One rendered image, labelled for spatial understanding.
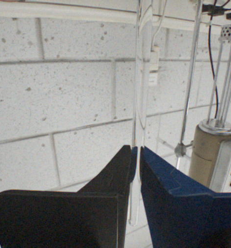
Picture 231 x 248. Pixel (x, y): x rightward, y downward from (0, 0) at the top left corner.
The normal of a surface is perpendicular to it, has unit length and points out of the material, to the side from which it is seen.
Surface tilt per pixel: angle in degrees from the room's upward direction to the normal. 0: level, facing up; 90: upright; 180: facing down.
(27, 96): 90
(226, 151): 90
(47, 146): 90
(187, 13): 90
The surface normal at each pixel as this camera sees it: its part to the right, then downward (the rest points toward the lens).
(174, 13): 0.46, 0.33
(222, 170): -0.89, 0.17
